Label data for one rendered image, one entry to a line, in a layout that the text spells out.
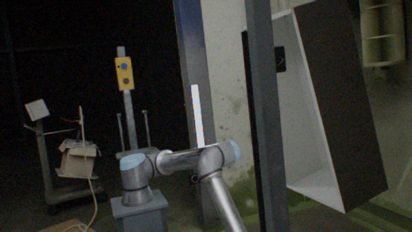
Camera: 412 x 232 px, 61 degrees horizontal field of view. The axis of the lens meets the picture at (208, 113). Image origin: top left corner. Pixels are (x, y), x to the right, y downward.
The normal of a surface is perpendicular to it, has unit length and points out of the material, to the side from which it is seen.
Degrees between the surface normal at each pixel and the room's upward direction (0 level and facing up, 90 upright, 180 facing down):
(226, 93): 90
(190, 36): 90
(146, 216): 90
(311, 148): 90
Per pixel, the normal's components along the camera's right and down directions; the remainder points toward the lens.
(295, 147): 0.36, 0.07
